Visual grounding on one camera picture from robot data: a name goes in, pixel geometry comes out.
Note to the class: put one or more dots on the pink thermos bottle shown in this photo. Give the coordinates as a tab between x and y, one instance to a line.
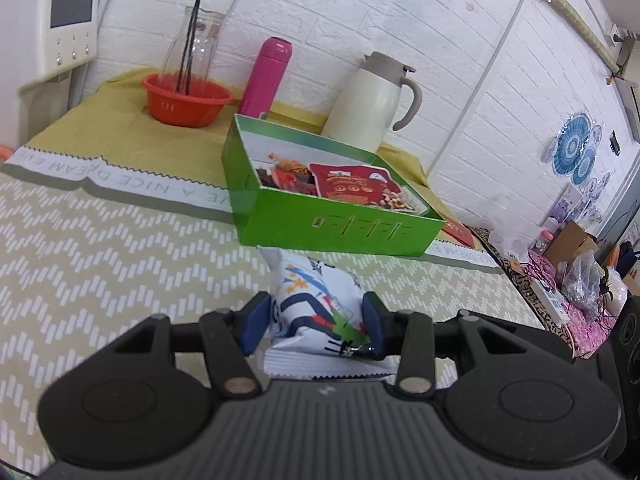
265	80

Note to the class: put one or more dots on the black speaker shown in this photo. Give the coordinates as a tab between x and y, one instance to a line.
627	375

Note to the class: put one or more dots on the white wall pipe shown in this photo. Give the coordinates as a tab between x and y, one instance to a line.
480	75

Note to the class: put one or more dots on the large blue round wall decoration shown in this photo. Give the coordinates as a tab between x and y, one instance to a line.
574	137

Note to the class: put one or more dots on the white water dispenser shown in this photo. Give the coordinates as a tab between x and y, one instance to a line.
40	50

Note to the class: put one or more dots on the green cardboard box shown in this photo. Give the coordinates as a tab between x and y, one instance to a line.
325	230

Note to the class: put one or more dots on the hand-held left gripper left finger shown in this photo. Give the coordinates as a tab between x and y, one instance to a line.
256	319

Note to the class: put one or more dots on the red plastic basket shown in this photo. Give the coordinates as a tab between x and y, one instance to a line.
185	105

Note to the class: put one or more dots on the white power strip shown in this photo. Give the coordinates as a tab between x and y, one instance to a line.
550	300

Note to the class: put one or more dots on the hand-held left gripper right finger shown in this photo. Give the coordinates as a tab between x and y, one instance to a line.
373	321

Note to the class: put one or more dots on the red nut snack packet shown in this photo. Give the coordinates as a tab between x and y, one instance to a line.
355	185

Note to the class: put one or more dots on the cream thermal jug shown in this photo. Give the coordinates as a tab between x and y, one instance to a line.
365	110

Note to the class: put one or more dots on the twist-wrapped brown candy snack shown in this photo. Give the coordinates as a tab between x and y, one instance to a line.
290	165

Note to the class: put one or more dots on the small blue round wall decoration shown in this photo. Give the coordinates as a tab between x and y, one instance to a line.
585	166

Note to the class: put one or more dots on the clear glass carafe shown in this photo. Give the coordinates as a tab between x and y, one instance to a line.
202	45

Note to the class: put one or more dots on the pink capped bottle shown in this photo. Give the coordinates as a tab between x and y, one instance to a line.
542	242

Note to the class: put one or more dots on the white striped snack packet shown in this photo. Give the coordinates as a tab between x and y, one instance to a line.
310	305

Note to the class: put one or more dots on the dark red meat snack packet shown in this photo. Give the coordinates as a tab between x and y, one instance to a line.
285	184

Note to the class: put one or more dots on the yellow cloth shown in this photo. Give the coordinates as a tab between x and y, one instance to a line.
125	145

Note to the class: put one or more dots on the red envelope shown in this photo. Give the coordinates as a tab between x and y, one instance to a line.
457	232

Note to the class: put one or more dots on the bamboo rod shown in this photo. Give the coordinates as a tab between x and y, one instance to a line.
570	10

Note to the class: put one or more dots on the black chopstick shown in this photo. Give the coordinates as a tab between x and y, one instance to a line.
192	50
187	45

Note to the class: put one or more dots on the clear plastic bag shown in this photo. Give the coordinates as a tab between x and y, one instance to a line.
582	280

